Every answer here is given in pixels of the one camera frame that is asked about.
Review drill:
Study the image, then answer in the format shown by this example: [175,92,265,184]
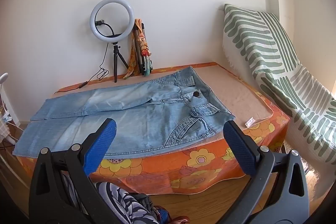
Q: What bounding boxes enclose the beige blanket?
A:
[54,64,273,140]

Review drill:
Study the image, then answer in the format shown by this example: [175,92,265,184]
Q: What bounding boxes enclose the orange floral bed sheet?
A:
[16,63,292,195]

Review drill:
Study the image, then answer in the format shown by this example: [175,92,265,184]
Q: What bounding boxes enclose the person's zebra patterned leg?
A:
[60,174,160,224]

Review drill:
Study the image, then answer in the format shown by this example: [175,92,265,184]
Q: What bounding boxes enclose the light blue denim pants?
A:
[13,67,236,159]

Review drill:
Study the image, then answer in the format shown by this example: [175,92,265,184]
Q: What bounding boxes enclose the white clip lamp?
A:
[0,73,19,146]

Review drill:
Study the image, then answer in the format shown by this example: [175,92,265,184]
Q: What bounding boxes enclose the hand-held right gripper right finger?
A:
[210,121,310,224]

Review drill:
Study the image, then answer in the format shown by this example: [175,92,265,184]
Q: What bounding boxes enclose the dark shoe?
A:
[135,193,172,224]

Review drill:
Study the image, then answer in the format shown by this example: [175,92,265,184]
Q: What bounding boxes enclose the orange patterned scarf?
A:
[123,19,143,79]

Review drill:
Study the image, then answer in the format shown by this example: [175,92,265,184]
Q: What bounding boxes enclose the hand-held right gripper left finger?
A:
[29,118,124,224]

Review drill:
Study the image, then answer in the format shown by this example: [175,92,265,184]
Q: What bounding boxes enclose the white ring light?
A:
[90,0,135,43]

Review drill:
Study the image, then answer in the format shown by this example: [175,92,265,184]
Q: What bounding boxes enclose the folded grey tripod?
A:
[134,22,147,76]

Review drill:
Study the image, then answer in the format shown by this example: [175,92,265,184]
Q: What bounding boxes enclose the black ring light cable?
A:
[54,44,109,94]

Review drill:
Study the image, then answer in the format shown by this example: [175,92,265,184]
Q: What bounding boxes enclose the green striped white blanket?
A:
[223,4,336,201]

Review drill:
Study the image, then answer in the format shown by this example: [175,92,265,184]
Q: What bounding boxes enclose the small black tripod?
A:
[112,42,129,83]

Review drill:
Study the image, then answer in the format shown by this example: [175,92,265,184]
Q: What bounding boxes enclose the twisted orange teal scarf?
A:
[139,38,154,77]

